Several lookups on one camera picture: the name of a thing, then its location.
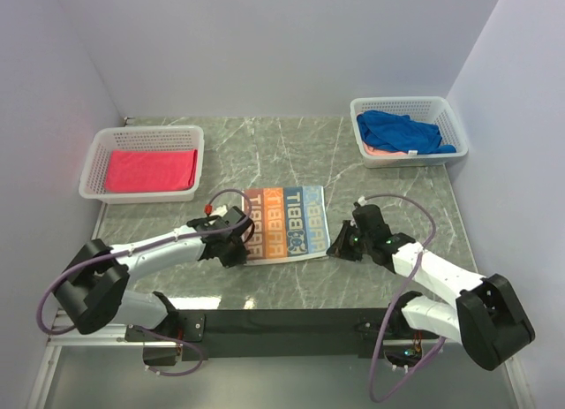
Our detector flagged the empty white plastic basket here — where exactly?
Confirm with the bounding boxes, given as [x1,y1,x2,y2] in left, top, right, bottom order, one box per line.
[79,125,205,205]

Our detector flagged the peach orange towel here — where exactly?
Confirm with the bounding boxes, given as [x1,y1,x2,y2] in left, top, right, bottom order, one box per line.
[364,145,406,157]

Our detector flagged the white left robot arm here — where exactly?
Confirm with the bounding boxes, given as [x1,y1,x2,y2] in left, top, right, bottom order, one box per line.
[53,207,254,340]

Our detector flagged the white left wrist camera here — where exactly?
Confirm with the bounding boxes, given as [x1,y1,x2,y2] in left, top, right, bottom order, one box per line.
[204,204,229,217]

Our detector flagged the white basket with towels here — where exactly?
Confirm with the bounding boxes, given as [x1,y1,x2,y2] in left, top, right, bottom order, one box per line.
[350,96,468,169]

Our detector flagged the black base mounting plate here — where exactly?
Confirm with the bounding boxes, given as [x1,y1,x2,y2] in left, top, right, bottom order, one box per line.
[124,307,438,366]

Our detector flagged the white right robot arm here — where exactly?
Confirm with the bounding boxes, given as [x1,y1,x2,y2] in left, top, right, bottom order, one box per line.
[327,204,535,371]

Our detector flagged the aluminium rail frame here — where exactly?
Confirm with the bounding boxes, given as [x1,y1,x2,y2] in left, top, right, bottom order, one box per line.
[26,306,538,409]

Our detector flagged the blue towel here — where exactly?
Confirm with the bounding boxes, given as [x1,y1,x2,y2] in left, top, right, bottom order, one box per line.
[356,110,456,155]

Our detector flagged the beige patterned towel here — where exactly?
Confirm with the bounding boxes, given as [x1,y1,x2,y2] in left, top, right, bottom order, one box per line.
[242,186,330,265]

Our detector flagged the pink red towel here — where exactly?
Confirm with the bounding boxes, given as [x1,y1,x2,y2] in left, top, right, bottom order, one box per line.
[105,150,198,193]

